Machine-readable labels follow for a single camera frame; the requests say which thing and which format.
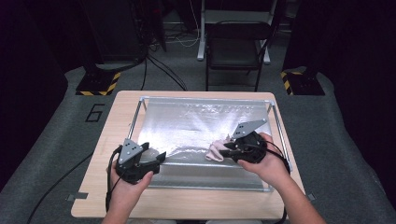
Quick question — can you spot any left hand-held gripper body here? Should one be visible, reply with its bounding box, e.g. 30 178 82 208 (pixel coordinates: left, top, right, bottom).
115 138 162 185

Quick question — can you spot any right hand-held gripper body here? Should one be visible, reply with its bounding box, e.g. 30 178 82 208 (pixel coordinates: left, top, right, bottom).
233 118 269 164

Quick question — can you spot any metal rack with silver shelves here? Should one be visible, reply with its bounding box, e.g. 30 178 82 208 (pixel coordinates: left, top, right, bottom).
125 96 293 191

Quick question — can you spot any person's right hand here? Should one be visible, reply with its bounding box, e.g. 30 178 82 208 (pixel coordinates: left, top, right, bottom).
237 133 292 188

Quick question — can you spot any person's left hand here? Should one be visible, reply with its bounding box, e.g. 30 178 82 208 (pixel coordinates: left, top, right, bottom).
106 164 154 209

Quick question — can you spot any person's white clothing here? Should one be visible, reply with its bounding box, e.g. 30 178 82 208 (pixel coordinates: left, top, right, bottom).
127 218 262 224

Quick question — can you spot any grey tape strip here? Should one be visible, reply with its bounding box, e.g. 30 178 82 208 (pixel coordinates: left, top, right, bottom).
66 191 89 202

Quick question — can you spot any black stand base striped edge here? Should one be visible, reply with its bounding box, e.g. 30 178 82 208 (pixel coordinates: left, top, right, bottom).
75 63 121 97
279 66 326 96

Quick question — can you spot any black folding chair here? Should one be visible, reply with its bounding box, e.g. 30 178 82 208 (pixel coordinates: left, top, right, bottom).
205 21 275 92

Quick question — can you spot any black cabinet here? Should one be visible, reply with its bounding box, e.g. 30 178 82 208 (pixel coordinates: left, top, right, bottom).
83 0 148 63

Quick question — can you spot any black curtain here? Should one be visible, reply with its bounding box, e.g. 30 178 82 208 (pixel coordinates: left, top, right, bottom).
281 0 396 197
0 0 85 190

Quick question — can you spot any left hand-held gripper cable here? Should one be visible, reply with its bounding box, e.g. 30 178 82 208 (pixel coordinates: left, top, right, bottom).
105 145 124 213

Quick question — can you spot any hand-held gripper cable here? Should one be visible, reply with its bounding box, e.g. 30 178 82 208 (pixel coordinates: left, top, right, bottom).
105 145 124 213
264 139 292 224

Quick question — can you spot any right hand-held gripper cable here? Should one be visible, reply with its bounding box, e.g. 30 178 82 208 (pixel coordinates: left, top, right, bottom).
264 139 292 224

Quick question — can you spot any black floor cable bundle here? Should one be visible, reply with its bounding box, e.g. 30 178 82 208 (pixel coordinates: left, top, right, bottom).
141 55 188 91

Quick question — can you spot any white floor cable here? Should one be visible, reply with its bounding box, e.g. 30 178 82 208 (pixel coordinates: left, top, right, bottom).
166 29 201 49

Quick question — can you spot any white desk frame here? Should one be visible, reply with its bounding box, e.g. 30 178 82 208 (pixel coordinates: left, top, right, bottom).
196 0 278 65

